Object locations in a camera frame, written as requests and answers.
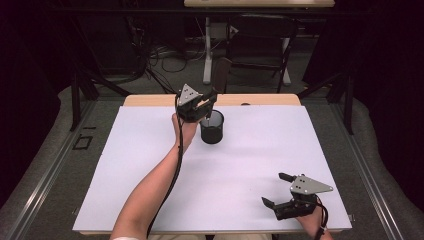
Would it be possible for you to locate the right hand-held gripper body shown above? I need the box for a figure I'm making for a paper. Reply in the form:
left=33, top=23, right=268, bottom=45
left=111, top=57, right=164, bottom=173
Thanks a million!
left=285, top=173, right=335, bottom=221

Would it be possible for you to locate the desk with white legs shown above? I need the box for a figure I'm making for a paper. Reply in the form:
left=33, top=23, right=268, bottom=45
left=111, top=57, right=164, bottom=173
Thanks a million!
left=183, top=0, right=336, bottom=86

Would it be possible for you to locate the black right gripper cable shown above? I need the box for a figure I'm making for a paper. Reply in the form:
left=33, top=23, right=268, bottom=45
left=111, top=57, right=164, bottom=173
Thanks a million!
left=313, top=195, right=331, bottom=240

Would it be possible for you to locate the person's right hand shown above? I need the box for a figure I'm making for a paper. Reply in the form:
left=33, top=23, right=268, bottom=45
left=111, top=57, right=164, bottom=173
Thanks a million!
left=294, top=203, right=330, bottom=235

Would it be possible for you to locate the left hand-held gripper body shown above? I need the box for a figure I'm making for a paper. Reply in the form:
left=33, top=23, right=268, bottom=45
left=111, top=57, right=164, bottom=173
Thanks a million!
left=175, top=83, right=205, bottom=124

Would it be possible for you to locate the person's left hand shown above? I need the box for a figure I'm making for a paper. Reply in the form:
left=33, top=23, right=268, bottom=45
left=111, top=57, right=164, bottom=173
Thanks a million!
left=171, top=112, right=200, bottom=152

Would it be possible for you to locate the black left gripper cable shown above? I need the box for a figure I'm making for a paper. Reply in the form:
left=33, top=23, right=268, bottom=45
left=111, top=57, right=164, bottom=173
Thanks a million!
left=145, top=96, right=186, bottom=239

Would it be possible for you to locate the black folding chair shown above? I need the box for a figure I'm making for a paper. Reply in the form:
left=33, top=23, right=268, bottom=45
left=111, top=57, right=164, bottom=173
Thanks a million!
left=223, top=13, right=299, bottom=94

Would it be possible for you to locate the tangle of black floor cables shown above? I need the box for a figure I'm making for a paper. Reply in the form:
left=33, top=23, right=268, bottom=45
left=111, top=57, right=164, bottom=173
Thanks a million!
left=131, top=16, right=208, bottom=94

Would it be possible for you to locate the black mesh pen cup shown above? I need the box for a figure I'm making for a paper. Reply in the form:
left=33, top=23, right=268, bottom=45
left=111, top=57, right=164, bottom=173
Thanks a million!
left=199, top=109, right=225, bottom=145

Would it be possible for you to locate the white table mat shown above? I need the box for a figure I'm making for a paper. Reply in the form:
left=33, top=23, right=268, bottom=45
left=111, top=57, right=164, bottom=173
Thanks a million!
left=72, top=104, right=353, bottom=233

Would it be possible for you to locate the wooden table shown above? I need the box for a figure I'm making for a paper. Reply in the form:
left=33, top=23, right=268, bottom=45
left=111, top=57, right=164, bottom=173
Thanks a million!
left=72, top=93, right=353, bottom=236

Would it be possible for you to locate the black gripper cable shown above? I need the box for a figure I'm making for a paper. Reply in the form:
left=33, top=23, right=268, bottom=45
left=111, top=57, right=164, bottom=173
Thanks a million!
left=313, top=195, right=331, bottom=240
left=145, top=96, right=186, bottom=239

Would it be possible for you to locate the black metal stand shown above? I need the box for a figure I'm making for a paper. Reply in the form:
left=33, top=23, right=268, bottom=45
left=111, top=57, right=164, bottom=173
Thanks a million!
left=296, top=71, right=355, bottom=136
left=68, top=71, right=133, bottom=133

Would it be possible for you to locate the metal floor rail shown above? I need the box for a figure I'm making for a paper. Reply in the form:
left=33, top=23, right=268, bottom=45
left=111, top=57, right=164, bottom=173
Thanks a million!
left=331, top=101, right=406, bottom=240
left=6, top=99, right=98, bottom=240

